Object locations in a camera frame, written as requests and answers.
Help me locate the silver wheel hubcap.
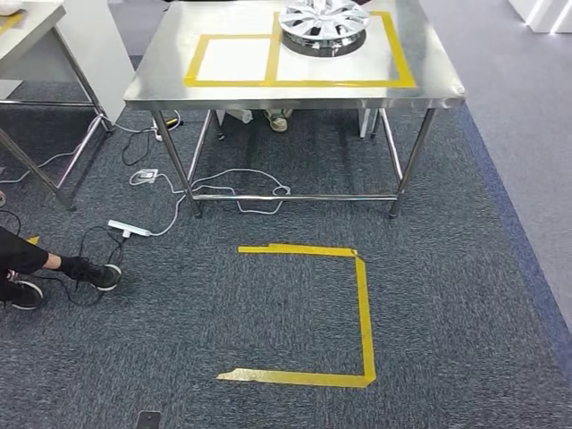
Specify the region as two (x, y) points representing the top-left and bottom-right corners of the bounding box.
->
(278, 0), (371, 44)

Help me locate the white power strip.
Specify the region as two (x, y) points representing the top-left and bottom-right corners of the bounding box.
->
(108, 219), (152, 240)

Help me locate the stainless steel table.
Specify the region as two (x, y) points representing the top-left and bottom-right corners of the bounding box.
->
(0, 0), (115, 212)

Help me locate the white power strip cable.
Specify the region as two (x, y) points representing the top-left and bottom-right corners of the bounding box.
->
(147, 168), (292, 238)

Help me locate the robot foot plate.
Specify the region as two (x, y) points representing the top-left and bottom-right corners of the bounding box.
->
(135, 409), (162, 429)

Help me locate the yellow tape frame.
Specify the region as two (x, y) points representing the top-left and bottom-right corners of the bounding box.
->
(0, 13), (24, 37)

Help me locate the stainless steel workbench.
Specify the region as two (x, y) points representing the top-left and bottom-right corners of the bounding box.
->
(124, 0), (467, 220)

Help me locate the black floor cable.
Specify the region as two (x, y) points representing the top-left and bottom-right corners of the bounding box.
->
(121, 112), (185, 168)
(0, 209), (126, 308)

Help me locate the yellow tape grid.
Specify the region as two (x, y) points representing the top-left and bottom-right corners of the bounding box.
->
(183, 10), (417, 90)

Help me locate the person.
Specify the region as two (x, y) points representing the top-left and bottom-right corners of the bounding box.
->
(263, 108), (295, 134)
(0, 225), (123, 312)

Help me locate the white cabinet panel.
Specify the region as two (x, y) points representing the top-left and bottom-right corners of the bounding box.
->
(54, 0), (137, 126)

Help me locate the white low platform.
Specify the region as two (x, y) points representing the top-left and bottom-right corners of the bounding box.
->
(506, 0), (572, 36)

